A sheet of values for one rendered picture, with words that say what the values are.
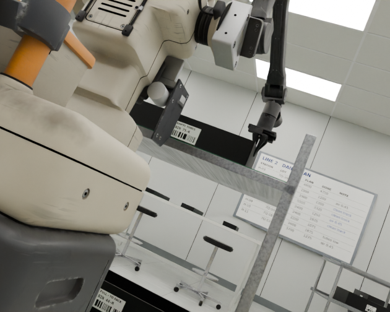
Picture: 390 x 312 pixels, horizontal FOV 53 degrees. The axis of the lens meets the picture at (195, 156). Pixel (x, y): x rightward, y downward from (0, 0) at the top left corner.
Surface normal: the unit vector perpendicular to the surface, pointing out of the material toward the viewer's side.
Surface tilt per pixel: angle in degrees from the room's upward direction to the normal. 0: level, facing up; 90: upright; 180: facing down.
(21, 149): 90
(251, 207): 90
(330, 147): 90
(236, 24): 82
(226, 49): 172
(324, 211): 90
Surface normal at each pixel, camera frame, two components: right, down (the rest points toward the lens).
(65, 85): 0.88, 0.39
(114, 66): -0.14, -0.36
